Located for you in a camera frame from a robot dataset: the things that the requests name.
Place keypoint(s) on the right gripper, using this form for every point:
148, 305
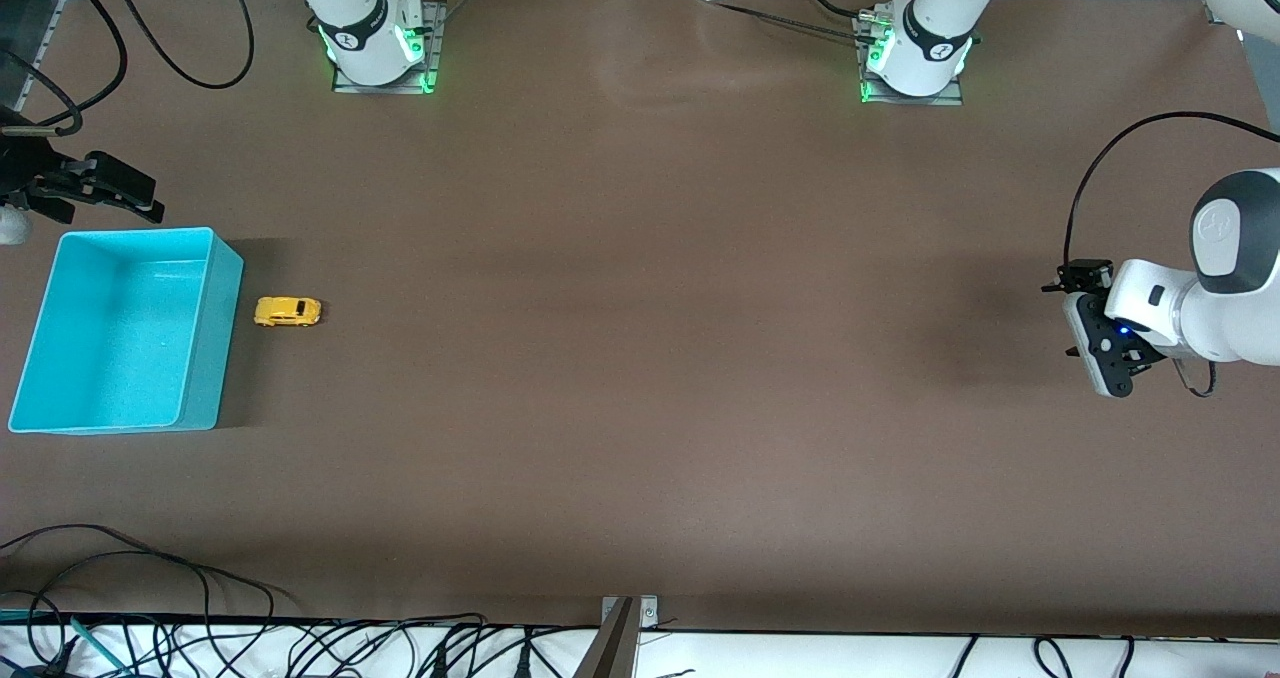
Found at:
32, 171

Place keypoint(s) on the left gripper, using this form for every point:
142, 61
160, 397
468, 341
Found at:
1084, 276

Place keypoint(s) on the white ledge board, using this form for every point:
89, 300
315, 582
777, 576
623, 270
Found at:
800, 660

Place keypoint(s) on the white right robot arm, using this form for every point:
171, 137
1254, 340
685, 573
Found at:
360, 28

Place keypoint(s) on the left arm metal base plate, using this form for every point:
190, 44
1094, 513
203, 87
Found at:
920, 100

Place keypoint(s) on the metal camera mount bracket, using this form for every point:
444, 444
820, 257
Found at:
612, 648

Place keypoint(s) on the yellow beetle toy car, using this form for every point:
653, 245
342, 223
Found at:
288, 312

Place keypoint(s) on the turquoise plastic bin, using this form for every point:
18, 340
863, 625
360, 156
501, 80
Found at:
115, 338

